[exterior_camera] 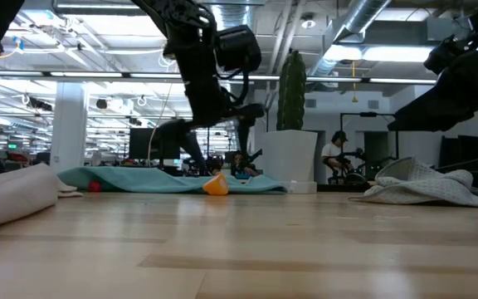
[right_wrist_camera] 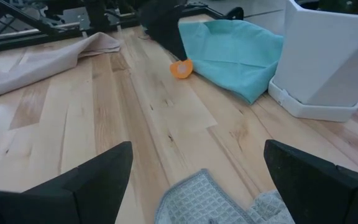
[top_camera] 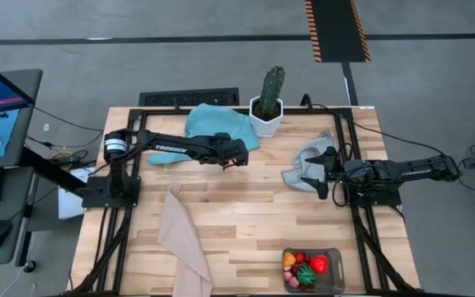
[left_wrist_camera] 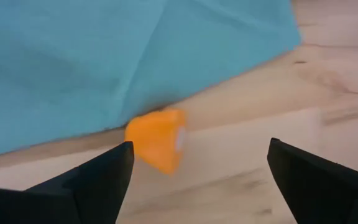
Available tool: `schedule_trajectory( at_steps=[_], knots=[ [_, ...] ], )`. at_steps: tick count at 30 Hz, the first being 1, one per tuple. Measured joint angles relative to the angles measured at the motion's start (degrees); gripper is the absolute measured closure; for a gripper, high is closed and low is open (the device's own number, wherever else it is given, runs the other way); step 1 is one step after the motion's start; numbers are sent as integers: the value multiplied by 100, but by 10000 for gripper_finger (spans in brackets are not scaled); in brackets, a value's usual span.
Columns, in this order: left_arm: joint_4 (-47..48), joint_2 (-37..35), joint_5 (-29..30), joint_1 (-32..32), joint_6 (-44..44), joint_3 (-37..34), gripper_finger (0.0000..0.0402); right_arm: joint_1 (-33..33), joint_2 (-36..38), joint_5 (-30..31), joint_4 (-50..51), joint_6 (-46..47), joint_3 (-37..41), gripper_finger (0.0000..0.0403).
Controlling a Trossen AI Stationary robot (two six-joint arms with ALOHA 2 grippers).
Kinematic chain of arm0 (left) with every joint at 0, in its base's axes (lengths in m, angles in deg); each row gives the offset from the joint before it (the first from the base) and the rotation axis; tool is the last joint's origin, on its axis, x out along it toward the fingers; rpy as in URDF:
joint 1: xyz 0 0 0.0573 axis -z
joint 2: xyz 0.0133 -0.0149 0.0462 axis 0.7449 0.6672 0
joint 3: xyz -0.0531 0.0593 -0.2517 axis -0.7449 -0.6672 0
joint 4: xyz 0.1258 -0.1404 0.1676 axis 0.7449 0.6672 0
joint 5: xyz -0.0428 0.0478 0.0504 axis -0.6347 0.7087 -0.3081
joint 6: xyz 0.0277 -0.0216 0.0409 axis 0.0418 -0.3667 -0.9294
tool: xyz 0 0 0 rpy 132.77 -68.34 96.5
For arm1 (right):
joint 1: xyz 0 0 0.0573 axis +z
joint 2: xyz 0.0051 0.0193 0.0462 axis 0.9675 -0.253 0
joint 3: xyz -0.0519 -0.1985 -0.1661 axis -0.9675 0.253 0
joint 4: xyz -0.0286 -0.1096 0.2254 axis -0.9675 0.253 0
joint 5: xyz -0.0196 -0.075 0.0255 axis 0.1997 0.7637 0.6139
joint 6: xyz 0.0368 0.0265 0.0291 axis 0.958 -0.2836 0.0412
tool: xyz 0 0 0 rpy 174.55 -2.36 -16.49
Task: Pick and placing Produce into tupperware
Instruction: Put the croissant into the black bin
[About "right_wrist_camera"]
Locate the teal cloth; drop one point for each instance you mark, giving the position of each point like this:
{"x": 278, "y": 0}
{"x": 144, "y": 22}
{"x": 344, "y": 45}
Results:
{"x": 235, "y": 59}

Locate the orange slice toy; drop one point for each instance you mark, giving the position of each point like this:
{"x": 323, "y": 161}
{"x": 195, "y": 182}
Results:
{"x": 181, "y": 69}

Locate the black metal table frame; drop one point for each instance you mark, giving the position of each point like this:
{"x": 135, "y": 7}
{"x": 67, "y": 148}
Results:
{"x": 26, "y": 42}

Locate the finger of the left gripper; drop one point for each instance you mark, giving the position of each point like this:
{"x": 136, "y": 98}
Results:
{"x": 172, "y": 39}

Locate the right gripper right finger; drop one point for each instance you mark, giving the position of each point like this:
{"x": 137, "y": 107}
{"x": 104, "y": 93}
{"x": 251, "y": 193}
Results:
{"x": 315, "y": 193}

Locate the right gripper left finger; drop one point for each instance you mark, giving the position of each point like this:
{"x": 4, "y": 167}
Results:
{"x": 98, "y": 193}

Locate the grey waffle cloth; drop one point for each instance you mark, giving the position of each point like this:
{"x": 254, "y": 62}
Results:
{"x": 204, "y": 202}

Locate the white planter saucer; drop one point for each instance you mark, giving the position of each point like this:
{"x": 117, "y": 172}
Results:
{"x": 306, "y": 110}

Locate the white planter pot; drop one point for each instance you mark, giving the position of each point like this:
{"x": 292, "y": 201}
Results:
{"x": 325, "y": 56}

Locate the beige cloth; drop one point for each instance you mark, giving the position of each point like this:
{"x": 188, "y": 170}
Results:
{"x": 33, "y": 68}

